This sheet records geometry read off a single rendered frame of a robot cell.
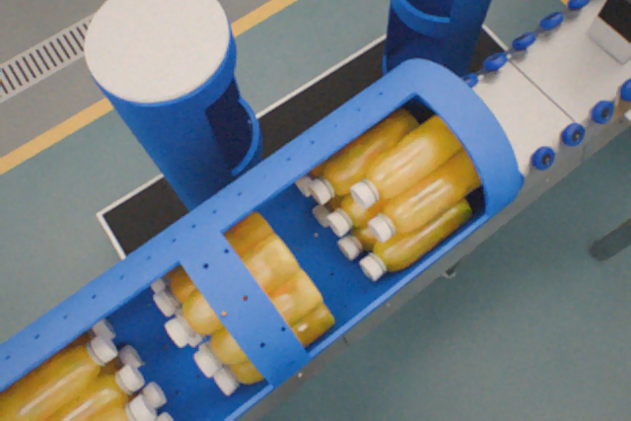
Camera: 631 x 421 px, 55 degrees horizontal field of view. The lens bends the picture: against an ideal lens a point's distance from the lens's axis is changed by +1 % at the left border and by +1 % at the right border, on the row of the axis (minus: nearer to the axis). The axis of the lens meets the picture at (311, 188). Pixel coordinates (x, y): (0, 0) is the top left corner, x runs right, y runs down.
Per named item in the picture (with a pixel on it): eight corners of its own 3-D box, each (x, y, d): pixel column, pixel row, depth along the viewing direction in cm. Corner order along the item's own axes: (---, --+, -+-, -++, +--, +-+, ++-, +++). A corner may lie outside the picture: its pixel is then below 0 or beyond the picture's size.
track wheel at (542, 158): (554, 143, 108) (545, 139, 110) (535, 157, 107) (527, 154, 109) (559, 162, 111) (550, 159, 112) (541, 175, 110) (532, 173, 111)
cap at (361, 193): (355, 178, 90) (345, 185, 90) (368, 184, 87) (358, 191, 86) (366, 198, 92) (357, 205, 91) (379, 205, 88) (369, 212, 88)
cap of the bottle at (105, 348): (94, 353, 84) (105, 345, 84) (88, 335, 87) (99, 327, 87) (109, 367, 86) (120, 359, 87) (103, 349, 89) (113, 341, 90)
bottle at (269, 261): (305, 271, 83) (197, 354, 80) (298, 268, 90) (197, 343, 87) (276, 231, 83) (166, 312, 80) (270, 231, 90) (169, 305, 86)
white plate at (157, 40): (105, 121, 109) (106, 124, 110) (248, 68, 111) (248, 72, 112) (68, 6, 119) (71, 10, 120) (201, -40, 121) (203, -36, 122)
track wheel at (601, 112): (614, 97, 111) (604, 94, 113) (596, 110, 110) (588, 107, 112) (617, 116, 113) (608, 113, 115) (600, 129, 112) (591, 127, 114)
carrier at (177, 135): (207, 253, 191) (291, 220, 194) (105, 127, 110) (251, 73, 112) (180, 177, 201) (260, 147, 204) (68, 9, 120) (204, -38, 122)
